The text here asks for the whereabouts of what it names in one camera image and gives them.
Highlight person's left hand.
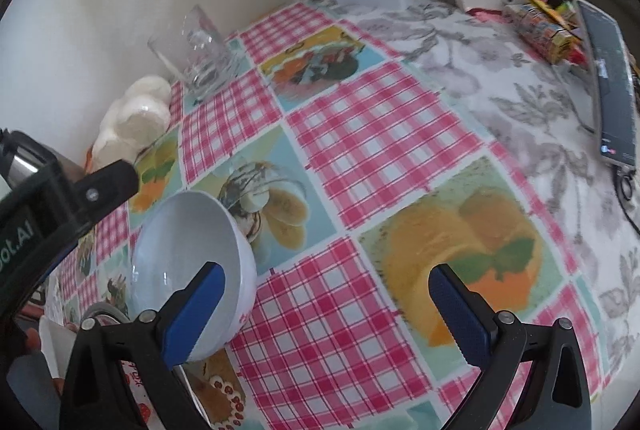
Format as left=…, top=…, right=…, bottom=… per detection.
left=24, top=326, right=66, bottom=396

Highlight smartphone on stand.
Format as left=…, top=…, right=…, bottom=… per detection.
left=573, top=0, right=637, bottom=170

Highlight white square bowl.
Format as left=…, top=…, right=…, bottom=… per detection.
left=38, top=316, right=78, bottom=379

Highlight small white round bowl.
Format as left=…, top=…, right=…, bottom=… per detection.
left=130, top=190, right=257, bottom=363

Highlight bag of white buns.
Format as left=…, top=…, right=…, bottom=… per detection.
left=87, top=75, right=171, bottom=171

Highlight clear glass mug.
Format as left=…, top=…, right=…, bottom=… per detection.
left=148, top=5, right=240, bottom=102

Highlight stainless steel thermos jug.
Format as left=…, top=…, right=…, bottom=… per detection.
left=1, top=129, right=86, bottom=190

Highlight pink checkered tablecloth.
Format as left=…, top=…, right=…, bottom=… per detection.
left=46, top=0, right=639, bottom=429

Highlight colourful snack tube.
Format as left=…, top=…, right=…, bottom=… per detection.
left=502, top=3, right=584, bottom=64

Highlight strawberry pattern bowl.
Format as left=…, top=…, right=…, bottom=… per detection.
left=120, top=361, right=156, bottom=429

